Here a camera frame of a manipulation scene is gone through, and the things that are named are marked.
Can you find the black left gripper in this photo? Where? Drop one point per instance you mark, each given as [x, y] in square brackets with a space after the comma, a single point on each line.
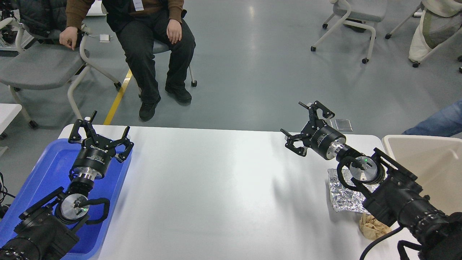
[94, 156]

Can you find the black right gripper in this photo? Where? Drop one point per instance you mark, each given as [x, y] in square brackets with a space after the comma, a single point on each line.
[323, 139]

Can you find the aluminium foil sheet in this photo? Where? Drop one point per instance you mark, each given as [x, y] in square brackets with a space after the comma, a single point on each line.
[344, 199]

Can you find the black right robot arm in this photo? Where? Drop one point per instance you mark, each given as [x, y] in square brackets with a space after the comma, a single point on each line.
[391, 191]

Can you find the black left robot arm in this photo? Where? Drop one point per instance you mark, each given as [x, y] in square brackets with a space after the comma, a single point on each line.
[65, 206]

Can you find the right floor socket plate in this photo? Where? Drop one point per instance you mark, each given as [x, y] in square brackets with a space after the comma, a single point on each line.
[343, 125]

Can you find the blue plastic tray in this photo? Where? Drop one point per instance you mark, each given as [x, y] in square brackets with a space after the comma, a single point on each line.
[50, 173]

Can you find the grey chair at left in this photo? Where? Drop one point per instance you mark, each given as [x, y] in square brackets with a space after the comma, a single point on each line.
[48, 66]

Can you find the grey chair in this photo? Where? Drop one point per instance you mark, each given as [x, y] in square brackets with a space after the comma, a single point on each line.
[364, 14]
[48, 66]

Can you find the white side table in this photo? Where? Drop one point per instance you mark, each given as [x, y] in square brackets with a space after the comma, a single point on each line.
[7, 113]

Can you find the white power adapter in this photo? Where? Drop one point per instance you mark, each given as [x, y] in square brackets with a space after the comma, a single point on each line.
[104, 38]

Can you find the seated person in black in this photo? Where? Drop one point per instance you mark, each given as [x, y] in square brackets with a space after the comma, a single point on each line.
[137, 24]

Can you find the crumpled brown paper ball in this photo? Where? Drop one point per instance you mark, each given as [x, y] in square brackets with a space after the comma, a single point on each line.
[371, 228]

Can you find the grey chair at top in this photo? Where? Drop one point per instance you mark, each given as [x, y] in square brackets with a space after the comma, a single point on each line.
[364, 14]

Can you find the black jacket on chair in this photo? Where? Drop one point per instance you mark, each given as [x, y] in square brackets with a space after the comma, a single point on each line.
[42, 17]

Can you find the beige plastic bin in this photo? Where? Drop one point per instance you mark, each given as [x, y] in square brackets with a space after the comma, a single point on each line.
[436, 161]

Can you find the person in blue jeans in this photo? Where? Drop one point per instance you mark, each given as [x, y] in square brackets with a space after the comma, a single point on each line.
[445, 123]

